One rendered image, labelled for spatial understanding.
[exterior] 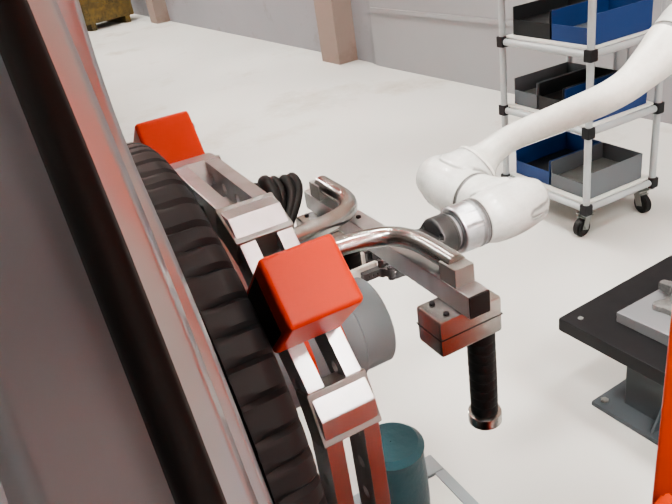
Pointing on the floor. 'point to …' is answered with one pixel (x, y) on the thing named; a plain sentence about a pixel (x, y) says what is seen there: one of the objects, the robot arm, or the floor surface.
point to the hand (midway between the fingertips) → (352, 271)
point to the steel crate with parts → (94, 13)
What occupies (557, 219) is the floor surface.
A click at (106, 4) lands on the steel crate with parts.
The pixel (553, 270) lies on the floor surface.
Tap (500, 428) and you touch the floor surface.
